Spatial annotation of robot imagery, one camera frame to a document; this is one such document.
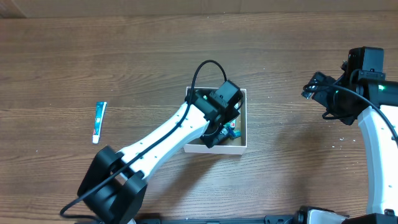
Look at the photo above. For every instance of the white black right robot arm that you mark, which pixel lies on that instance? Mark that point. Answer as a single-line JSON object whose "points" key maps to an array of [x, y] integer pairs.
{"points": [[378, 125]]}

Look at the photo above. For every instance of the teal toothpaste tube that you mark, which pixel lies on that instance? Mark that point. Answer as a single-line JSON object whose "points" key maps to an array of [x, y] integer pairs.
{"points": [[100, 111]]}

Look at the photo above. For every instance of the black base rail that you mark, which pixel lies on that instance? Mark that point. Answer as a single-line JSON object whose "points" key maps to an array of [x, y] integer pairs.
{"points": [[217, 219]]}

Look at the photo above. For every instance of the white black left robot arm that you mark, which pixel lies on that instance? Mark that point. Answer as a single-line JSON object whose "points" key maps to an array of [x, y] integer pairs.
{"points": [[116, 182]]}

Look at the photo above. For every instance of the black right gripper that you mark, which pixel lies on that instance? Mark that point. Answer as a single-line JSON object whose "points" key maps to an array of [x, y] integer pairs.
{"points": [[319, 91]]}

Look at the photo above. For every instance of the green soap packet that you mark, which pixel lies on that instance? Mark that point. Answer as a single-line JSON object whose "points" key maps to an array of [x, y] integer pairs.
{"points": [[232, 123]]}

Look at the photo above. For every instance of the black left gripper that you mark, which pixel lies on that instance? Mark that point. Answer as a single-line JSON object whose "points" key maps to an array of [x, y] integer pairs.
{"points": [[216, 134]]}

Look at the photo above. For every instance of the white cardboard box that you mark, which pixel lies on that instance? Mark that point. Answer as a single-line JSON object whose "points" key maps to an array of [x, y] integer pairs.
{"points": [[229, 146]]}

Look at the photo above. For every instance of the green toothbrush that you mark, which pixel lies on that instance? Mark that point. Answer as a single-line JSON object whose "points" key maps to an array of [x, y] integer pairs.
{"points": [[234, 134]]}

